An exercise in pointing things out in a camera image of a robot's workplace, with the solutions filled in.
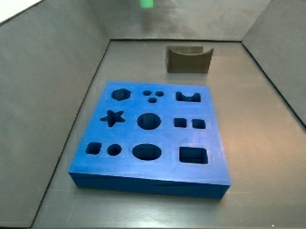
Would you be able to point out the green oval peg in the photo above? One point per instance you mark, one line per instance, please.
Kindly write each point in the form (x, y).
(146, 3)

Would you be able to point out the blue foam shape board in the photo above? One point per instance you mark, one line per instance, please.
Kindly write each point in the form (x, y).
(152, 142)

